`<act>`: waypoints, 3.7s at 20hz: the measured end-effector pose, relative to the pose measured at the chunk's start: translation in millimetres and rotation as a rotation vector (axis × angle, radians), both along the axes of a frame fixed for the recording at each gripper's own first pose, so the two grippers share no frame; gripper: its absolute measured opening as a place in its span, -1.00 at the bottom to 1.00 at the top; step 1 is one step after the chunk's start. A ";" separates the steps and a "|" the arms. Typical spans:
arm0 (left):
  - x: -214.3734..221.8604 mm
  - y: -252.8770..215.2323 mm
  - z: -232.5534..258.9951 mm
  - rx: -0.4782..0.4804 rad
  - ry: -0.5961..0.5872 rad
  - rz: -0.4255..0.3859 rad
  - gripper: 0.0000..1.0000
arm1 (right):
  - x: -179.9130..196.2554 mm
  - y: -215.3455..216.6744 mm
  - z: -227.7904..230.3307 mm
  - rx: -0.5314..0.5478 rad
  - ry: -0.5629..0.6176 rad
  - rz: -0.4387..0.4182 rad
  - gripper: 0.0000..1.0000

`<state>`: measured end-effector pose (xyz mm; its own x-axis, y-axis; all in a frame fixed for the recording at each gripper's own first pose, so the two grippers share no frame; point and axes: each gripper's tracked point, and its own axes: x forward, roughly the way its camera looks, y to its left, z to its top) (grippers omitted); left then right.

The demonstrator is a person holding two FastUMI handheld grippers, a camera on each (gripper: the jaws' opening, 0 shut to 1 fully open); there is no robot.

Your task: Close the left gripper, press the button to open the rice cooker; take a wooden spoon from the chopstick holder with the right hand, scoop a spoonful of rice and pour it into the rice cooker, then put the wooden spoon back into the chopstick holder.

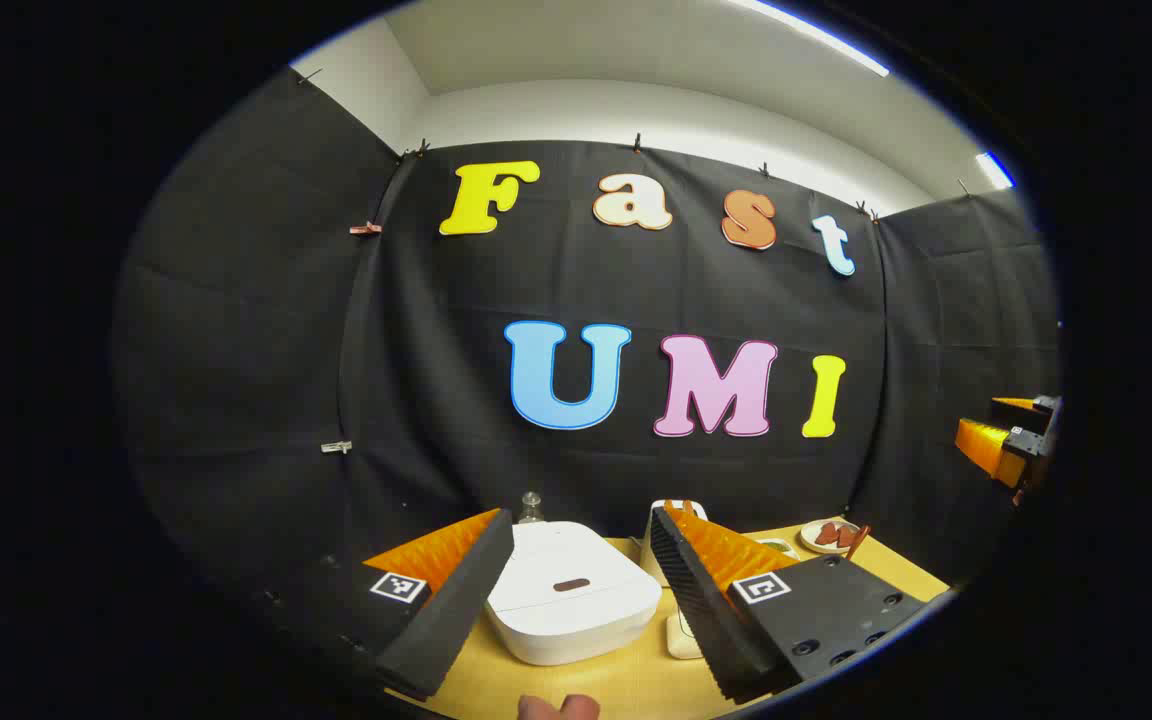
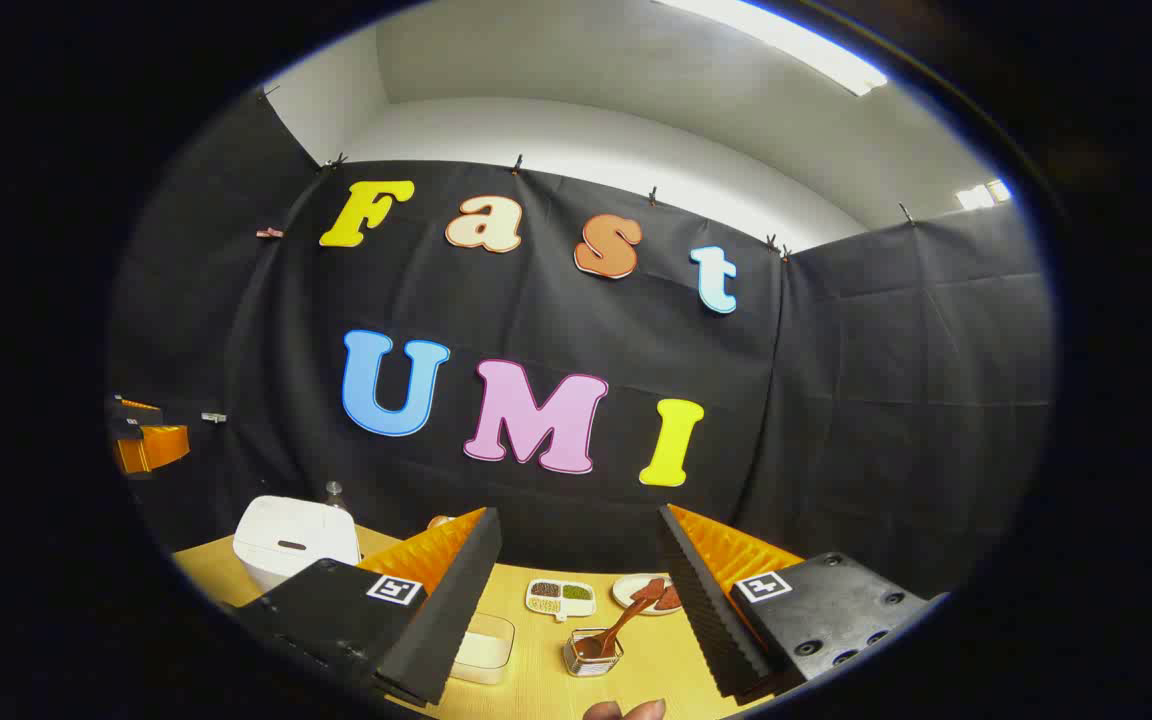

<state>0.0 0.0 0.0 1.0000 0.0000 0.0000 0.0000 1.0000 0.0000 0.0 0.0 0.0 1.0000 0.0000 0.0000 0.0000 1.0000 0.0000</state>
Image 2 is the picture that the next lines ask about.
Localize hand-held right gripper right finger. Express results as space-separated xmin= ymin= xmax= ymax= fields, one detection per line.
xmin=658 ymin=504 xmax=937 ymax=701

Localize long ceiling light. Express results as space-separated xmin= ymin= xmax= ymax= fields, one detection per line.
xmin=656 ymin=0 xmax=889 ymax=97

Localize white divided grain tray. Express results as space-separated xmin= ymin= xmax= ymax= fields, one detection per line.
xmin=525 ymin=578 xmax=597 ymax=622

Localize round white plate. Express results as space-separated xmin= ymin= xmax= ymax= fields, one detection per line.
xmin=612 ymin=573 xmax=685 ymax=616

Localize brown wooden spoon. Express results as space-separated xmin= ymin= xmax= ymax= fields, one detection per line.
xmin=576 ymin=578 xmax=667 ymax=661

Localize clear box of rice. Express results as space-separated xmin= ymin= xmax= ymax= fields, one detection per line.
xmin=448 ymin=612 xmax=516 ymax=686

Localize wire chopstick holder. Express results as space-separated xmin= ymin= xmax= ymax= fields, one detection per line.
xmin=563 ymin=628 xmax=625 ymax=678

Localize white rice cooker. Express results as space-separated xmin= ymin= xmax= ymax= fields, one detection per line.
xmin=233 ymin=495 xmax=363 ymax=593

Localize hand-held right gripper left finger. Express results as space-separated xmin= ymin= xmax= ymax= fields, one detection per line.
xmin=236 ymin=507 xmax=503 ymax=707

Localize small ceiling light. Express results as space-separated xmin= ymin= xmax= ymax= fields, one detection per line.
xmin=956 ymin=180 xmax=1012 ymax=211

